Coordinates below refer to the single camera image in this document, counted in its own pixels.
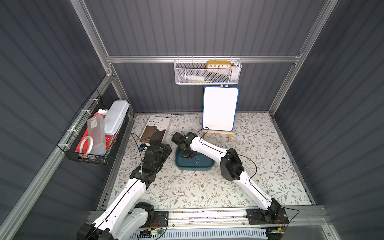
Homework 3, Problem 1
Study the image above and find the teal plastic storage tray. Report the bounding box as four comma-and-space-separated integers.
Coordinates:
175, 147, 215, 171

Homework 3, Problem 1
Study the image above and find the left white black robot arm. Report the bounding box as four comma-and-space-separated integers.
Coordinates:
77, 144, 172, 240

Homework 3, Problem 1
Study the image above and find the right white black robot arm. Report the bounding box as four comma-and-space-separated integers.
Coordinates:
172, 132, 281, 223

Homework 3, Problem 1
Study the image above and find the red box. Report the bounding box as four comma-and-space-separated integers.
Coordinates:
76, 109, 123, 156

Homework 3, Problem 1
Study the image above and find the floral patterned table mat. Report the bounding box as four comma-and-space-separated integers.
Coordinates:
115, 112, 313, 210

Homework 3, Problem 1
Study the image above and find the interior design trends book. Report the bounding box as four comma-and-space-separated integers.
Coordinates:
140, 116, 171, 145

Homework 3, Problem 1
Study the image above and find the wooden easel stand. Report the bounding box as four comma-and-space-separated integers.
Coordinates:
203, 130, 236, 142

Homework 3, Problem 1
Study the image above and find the white plastic case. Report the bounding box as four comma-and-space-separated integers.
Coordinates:
104, 100, 130, 136

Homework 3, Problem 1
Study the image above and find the white marker pen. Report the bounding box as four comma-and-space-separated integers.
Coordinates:
184, 75, 212, 83

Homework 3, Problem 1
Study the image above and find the white tape roll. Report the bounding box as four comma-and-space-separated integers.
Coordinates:
79, 136, 94, 154

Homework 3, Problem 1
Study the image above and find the translucent plastic container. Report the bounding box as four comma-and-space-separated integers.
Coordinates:
87, 115, 107, 156

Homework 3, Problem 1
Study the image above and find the yellow clock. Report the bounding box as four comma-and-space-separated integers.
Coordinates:
207, 60, 232, 69

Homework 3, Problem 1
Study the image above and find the white board with blue frame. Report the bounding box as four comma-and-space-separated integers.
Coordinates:
202, 86, 239, 132

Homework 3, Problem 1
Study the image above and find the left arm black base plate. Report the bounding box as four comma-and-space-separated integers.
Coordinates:
140, 211, 169, 228

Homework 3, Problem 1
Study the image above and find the white wire mesh basket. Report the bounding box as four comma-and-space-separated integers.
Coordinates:
174, 59, 243, 85

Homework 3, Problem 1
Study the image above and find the black wire wall basket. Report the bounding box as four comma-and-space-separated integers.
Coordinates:
57, 90, 130, 165

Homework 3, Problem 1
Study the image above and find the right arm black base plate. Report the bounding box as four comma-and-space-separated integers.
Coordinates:
246, 208, 290, 226

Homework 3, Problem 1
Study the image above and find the aluminium front rail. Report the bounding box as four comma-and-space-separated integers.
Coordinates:
83, 205, 328, 232

